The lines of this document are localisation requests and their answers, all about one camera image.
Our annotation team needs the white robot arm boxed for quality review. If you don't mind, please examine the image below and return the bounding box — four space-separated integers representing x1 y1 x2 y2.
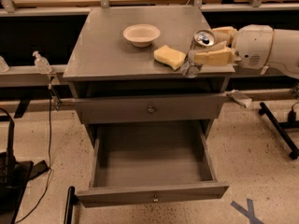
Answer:
192 24 299 78

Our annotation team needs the black stand base right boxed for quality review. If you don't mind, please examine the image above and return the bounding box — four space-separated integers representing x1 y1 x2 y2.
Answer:
258 102 299 160

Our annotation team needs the closed grey top drawer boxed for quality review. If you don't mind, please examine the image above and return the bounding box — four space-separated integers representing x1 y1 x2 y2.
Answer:
75 93 227 124

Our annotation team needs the grey wooden drawer cabinet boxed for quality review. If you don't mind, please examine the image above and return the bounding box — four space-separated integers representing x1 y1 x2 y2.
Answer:
64 6 234 140

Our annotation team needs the yellow sponge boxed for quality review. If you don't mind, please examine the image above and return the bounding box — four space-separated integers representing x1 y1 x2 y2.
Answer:
153 45 186 71

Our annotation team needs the silver redbull can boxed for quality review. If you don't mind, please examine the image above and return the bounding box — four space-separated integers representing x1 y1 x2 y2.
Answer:
180 30 217 78

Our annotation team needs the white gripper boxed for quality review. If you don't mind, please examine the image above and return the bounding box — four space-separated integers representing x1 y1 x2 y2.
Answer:
193 25 274 69

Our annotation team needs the white paper bowl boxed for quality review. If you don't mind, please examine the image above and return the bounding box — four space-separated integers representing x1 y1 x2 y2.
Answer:
123 24 160 48

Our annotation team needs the black bar at bottom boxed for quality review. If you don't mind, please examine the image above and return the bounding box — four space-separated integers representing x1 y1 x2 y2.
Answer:
64 186 78 224

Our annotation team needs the clear bottle far left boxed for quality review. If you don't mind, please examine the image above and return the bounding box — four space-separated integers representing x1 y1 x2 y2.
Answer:
0 56 9 73

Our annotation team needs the grey cloth rag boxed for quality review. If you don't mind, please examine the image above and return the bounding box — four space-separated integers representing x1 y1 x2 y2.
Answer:
227 90 252 108

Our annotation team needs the open grey middle drawer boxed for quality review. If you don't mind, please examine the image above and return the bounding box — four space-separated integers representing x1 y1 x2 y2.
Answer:
78 120 229 207

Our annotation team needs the black stand base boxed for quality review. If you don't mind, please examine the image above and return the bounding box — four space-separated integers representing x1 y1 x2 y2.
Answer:
0 108 50 224
258 102 299 160

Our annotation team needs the clear pump sanitizer bottle left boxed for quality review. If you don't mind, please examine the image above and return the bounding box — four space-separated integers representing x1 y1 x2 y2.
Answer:
33 50 52 75

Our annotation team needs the black stand base left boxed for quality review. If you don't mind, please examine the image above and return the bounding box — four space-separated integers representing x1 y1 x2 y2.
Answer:
0 108 50 224

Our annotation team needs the black hanging cable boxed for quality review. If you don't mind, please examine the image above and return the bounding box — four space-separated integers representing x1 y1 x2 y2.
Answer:
14 74 62 224

